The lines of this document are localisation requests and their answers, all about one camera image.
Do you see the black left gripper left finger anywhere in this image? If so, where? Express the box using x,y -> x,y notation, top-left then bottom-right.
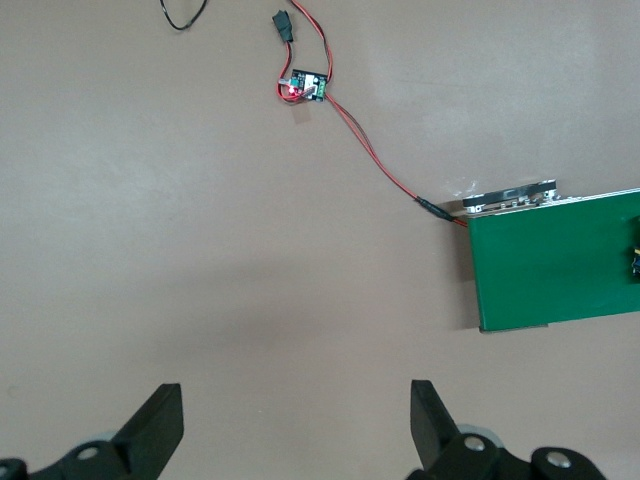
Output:
0,383 -> 185,480

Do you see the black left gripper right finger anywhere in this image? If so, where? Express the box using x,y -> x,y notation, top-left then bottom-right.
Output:
407,380 -> 606,480

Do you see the green conveyor belt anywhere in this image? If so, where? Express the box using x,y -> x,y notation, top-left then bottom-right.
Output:
462,177 -> 640,335

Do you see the small motor controller board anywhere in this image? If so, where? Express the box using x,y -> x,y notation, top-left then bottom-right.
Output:
276,68 -> 333,105

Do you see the black inline connector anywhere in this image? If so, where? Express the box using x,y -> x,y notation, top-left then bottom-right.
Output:
271,9 -> 296,44

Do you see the red and black wire pair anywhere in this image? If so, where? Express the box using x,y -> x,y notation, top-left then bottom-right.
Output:
276,0 -> 471,229

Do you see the thin black wire loop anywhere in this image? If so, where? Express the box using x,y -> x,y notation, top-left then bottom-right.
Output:
159,0 -> 209,31

